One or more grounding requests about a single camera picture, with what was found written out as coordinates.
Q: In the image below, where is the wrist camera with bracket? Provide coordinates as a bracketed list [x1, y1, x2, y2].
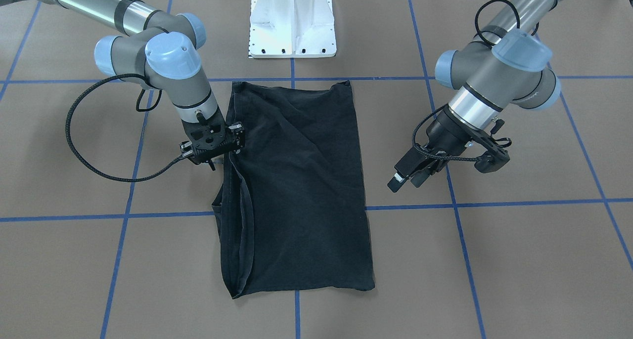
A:
[180, 119, 219, 164]
[466, 119, 512, 174]

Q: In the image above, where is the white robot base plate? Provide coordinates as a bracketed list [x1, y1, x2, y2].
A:
[248, 0, 337, 58]

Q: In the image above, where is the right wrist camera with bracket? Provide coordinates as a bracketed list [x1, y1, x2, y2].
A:
[180, 119, 219, 164]

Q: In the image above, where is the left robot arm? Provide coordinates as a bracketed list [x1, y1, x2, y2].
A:
[387, 0, 563, 192]

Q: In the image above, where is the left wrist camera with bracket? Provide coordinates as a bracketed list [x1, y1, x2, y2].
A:
[466, 119, 512, 174]

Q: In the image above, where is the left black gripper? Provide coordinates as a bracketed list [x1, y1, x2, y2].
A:
[387, 106, 484, 193]

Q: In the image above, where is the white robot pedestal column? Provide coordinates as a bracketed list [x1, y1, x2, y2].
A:
[250, 0, 334, 26]

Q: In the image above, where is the black t-shirt with logo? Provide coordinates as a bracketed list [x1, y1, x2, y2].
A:
[212, 82, 375, 298]

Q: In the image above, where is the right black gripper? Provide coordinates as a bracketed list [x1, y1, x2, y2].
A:
[213, 111, 246, 157]

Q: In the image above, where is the braided black cable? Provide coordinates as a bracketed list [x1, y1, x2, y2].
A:
[65, 73, 198, 183]
[474, 0, 541, 46]

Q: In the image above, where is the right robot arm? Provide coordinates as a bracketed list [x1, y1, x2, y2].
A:
[1, 0, 245, 164]

